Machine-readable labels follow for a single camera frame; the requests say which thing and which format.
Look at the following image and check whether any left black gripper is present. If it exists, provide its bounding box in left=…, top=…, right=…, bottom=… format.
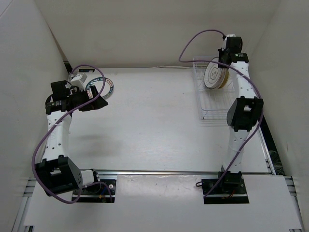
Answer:
left=68, top=86, right=108, bottom=112

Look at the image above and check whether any purple cable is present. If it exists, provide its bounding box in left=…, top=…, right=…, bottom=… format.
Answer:
left=178, top=29, right=264, bottom=199
left=33, top=64, right=113, bottom=205

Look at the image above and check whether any white front board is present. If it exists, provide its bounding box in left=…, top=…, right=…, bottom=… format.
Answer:
left=25, top=175, right=302, bottom=232

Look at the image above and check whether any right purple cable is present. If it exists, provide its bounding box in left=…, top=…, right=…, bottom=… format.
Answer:
left=178, top=29, right=264, bottom=199

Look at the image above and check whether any green rimmed white plate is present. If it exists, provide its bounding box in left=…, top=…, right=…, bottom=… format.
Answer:
left=85, top=77, right=114, bottom=100

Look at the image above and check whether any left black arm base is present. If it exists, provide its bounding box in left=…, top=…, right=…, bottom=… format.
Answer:
left=77, top=176, right=117, bottom=203

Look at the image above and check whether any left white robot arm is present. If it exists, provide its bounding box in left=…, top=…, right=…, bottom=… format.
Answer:
left=34, top=81, right=108, bottom=196

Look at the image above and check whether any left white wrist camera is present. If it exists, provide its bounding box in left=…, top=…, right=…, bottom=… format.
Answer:
left=69, top=73, right=87, bottom=90

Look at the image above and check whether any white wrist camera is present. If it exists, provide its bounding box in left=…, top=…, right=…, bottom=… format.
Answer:
left=221, top=34, right=236, bottom=50
left=69, top=73, right=87, bottom=90

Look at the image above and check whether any white plate brown pattern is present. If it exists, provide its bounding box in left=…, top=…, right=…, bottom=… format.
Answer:
left=203, top=62, right=224, bottom=90

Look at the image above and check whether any aluminium frame rail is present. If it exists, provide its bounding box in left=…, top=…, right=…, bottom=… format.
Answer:
left=96, top=169, right=276, bottom=176

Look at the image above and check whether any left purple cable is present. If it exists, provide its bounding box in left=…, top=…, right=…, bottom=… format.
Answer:
left=33, top=64, right=113, bottom=205

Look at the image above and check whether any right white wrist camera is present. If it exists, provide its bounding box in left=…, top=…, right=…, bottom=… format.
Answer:
left=221, top=34, right=236, bottom=50

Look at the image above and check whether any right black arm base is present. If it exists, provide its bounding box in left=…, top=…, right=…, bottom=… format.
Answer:
left=195, top=177, right=249, bottom=204

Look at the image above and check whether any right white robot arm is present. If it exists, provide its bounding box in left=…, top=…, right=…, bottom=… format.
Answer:
left=217, top=34, right=264, bottom=193

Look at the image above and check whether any white wire dish rack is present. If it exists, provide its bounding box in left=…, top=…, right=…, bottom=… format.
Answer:
left=192, top=56, right=253, bottom=120

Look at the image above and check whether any yellow rimmed plate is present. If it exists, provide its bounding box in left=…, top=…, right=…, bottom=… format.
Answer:
left=218, top=69, right=229, bottom=89

